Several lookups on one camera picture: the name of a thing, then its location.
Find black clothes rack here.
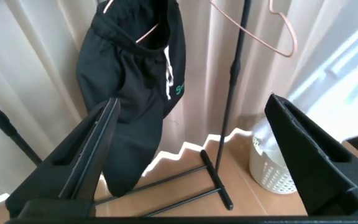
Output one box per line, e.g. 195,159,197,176
0,0,253,218

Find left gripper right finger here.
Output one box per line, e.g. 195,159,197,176
264,93,358,217

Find white laundry basket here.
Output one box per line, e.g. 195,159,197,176
249,119,298,195

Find black shorts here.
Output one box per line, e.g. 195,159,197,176
75,0,186,197

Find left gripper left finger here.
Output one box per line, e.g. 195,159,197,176
4,97,122,219

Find pink clothes hanger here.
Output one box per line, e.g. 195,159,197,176
209,0,298,58
103,0,160,44

